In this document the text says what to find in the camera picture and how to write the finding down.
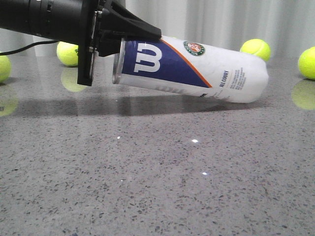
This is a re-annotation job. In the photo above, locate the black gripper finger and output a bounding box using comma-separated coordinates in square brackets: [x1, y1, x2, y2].
[99, 0, 161, 40]
[97, 29, 125, 57]

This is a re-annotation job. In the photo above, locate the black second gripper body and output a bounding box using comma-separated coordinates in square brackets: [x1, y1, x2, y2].
[77, 0, 108, 86]

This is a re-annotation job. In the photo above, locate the white Wilson tennis ball can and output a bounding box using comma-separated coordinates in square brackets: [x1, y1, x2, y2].
[113, 36, 269, 103]

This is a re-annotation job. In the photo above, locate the black second robot arm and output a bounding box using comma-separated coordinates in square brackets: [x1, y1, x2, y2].
[0, 0, 161, 86]

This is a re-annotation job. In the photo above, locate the tennis ball with Roland Garros print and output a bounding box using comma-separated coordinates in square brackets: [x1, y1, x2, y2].
[56, 41, 78, 67]

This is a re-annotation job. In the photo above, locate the far left tennis ball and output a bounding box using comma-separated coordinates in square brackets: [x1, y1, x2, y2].
[0, 56, 11, 83]

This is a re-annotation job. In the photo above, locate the right tennis ball with Wilson print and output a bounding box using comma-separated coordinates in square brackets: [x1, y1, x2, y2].
[240, 39, 271, 61]

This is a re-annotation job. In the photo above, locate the far right tennis ball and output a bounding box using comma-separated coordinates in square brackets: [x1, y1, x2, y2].
[298, 47, 315, 80]

